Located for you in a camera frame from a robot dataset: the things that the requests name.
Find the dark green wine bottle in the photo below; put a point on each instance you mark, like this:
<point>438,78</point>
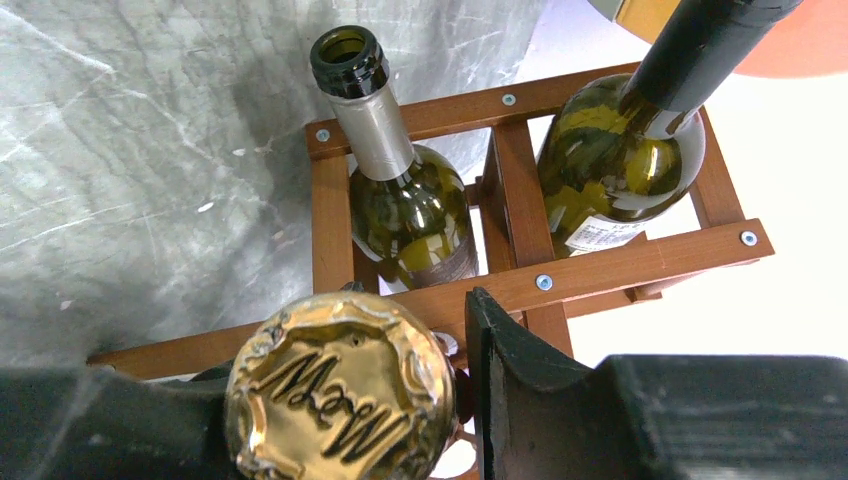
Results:
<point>626,147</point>

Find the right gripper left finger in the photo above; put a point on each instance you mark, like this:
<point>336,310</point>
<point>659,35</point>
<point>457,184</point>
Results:
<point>94,423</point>

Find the dark bottle white label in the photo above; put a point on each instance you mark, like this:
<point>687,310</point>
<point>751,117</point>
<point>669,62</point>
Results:
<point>410,214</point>

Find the brown wooden wine rack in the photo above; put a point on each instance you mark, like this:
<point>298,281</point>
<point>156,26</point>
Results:
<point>537,290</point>

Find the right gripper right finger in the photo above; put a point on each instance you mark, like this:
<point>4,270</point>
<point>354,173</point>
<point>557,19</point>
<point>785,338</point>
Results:
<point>542,415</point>

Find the gold foil top bottle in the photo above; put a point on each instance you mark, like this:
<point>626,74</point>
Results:
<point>342,385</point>

